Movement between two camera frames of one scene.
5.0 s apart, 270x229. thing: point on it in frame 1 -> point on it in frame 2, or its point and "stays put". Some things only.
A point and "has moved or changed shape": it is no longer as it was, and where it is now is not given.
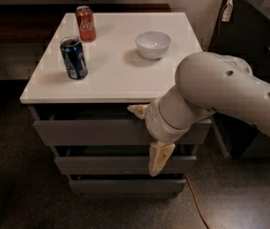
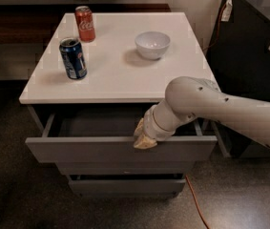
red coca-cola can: x=86 y=24 stays put
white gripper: x=154 y=120 -> x=149 y=129
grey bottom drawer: x=129 y=185 stays put
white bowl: x=153 y=45 stays put
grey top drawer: x=122 y=133 has moved or changed shape
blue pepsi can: x=73 y=56 stays put
